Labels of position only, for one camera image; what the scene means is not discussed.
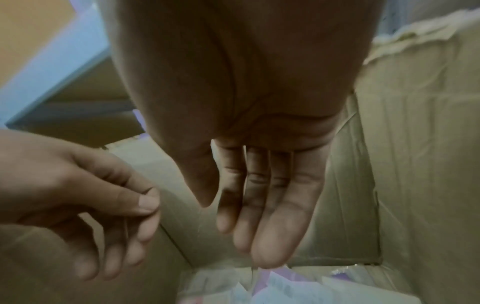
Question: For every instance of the person's left hand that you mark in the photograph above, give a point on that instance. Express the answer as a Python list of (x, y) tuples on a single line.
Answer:
[(48, 184)]

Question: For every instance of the person's right hand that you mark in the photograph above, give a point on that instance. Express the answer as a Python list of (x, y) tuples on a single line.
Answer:
[(240, 89)]

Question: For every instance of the brown cardboard box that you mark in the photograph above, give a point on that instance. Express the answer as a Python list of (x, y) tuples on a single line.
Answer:
[(412, 148)]

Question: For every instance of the pile of white purple packets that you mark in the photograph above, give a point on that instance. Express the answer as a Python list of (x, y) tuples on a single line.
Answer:
[(285, 286)]

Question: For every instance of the blue metal shelf frame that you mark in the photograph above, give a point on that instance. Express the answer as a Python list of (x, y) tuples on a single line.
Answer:
[(56, 71)]

